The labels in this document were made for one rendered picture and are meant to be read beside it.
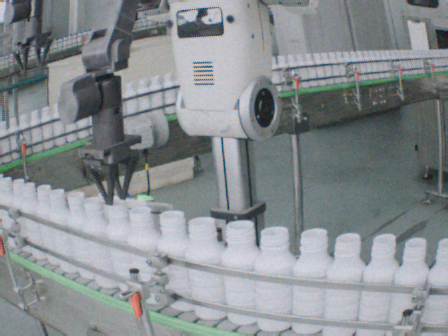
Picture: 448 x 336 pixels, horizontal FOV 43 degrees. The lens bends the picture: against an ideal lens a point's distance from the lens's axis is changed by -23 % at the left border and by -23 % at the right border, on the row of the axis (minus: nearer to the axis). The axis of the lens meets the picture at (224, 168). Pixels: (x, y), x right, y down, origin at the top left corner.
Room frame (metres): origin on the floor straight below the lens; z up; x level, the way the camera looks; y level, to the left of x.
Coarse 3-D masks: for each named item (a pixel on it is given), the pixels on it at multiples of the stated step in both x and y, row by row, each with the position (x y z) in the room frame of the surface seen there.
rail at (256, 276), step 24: (24, 216) 1.21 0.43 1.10; (96, 240) 1.05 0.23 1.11; (72, 264) 1.11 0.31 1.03; (192, 264) 0.92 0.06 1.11; (336, 288) 0.78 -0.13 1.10; (360, 288) 0.75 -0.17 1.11; (384, 288) 0.73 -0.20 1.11; (408, 288) 0.70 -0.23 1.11; (432, 288) 0.68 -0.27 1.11; (240, 312) 0.88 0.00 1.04; (264, 312) 0.85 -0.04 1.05
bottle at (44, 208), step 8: (40, 192) 1.19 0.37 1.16; (48, 192) 1.19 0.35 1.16; (40, 200) 1.19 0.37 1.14; (48, 200) 1.19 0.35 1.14; (40, 208) 1.19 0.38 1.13; (48, 208) 1.18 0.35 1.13; (40, 216) 1.18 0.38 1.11; (48, 216) 1.18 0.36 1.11; (40, 224) 1.18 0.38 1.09; (48, 232) 1.17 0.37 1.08; (48, 240) 1.18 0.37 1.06; (48, 248) 1.18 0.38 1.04; (48, 256) 1.18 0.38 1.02; (56, 264) 1.18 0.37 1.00
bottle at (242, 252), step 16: (240, 224) 0.94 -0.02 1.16; (240, 240) 0.90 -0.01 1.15; (224, 256) 0.91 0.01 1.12; (240, 256) 0.90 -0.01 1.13; (256, 256) 0.90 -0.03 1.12; (240, 288) 0.89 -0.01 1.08; (240, 304) 0.89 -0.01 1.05; (256, 304) 0.89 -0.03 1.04; (240, 320) 0.89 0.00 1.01; (256, 320) 0.89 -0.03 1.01
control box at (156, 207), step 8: (104, 200) 1.26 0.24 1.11; (128, 200) 1.23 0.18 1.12; (136, 200) 1.22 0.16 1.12; (144, 200) 1.23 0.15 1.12; (152, 200) 1.24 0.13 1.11; (104, 208) 1.26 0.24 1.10; (152, 208) 1.21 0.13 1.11; (160, 208) 1.23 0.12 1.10; (168, 208) 1.24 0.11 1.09; (160, 216) 1.22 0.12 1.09; (160, 224) 1.22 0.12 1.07; (160, 232) 1.22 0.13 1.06
